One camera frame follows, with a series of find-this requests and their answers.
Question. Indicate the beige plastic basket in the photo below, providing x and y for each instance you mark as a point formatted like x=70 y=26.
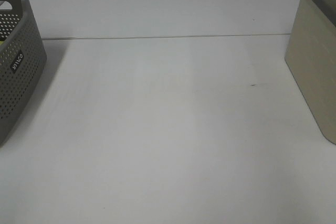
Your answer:
x=310 y=56

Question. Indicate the grey perforated plastic basket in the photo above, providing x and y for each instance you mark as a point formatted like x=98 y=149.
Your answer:
x=23 y=59

